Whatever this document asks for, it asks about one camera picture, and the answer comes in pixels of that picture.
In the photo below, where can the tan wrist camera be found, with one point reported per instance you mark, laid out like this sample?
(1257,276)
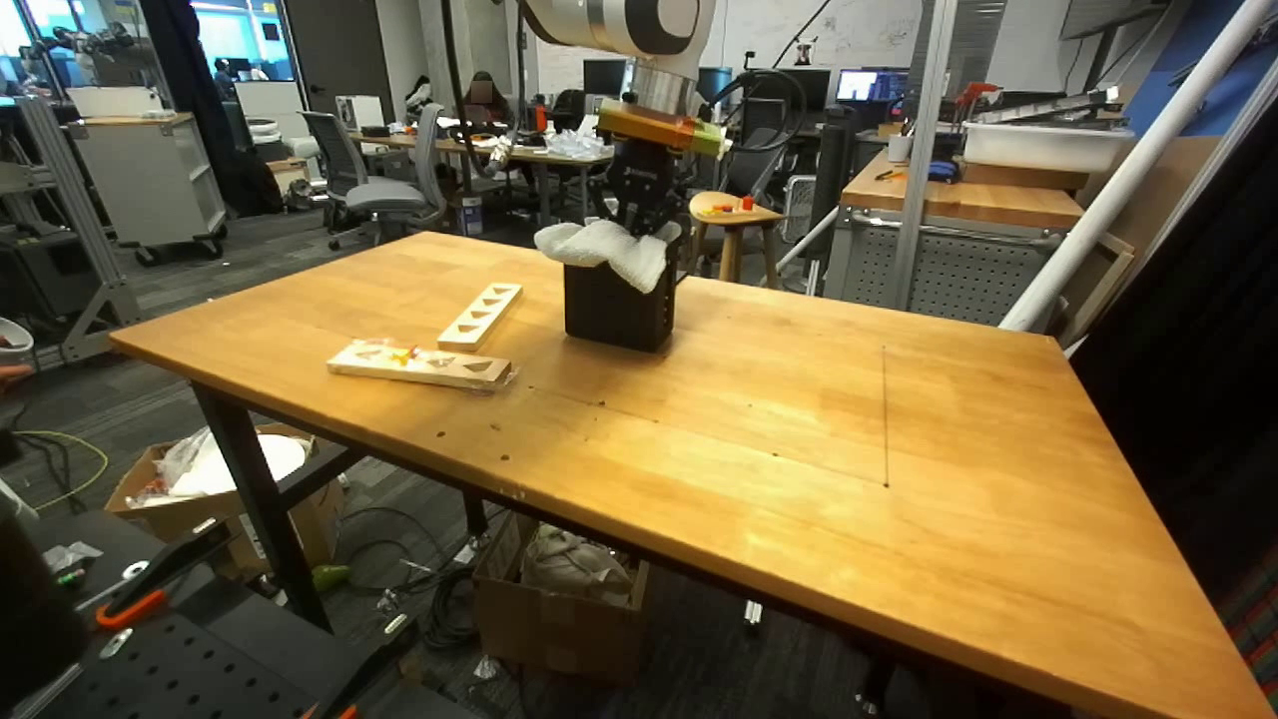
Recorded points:
(666,131)

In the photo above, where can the cardboard box under table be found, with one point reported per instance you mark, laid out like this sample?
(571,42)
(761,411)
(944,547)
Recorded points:
(563,604)

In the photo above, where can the wooden workbench with drawers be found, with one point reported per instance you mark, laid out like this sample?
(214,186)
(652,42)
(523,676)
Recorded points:
(978,242)

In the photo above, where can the wooden triangle-slot board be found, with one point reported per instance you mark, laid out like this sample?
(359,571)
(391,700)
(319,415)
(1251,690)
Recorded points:
(469,330)

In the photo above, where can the wooden shape puzzle board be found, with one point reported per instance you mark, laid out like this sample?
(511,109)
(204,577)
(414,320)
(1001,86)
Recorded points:
(422,367)

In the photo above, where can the round wooden stool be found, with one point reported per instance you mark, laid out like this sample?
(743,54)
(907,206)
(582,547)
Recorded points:
(732,216)

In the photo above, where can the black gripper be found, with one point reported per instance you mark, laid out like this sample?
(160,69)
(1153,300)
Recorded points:
(647,191)

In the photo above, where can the computer monitor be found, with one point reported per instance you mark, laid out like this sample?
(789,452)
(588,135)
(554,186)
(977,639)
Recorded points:
(872,86)

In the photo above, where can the cardboard box with plastic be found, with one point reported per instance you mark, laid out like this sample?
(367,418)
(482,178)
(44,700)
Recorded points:
(178,487)

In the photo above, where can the black mesh basket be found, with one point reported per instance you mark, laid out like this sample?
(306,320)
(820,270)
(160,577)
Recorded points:
(606,311)

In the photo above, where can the white towel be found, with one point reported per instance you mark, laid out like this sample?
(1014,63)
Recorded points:
(607,246)

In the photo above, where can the seated person in background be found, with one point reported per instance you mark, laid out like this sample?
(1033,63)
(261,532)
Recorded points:
(483,107)

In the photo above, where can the white diagonal pole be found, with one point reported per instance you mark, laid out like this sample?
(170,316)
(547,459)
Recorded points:
(1139,163)

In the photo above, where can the orange handled clamp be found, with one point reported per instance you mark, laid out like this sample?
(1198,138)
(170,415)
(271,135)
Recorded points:
(146,593)

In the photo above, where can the white rolling cabinet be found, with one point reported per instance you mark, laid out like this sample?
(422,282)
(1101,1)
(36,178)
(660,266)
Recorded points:
(153,182)

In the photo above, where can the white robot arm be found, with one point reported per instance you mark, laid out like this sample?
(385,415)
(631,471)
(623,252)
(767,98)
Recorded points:
(660,38)

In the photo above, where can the grey office chair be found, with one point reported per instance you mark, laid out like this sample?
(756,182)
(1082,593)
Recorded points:
(390,203)

